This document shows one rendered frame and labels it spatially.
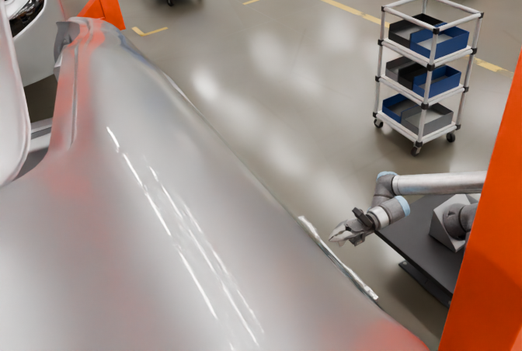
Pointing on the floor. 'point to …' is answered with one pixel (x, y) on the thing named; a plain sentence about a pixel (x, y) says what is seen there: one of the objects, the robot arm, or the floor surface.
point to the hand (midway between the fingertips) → (332, 238)
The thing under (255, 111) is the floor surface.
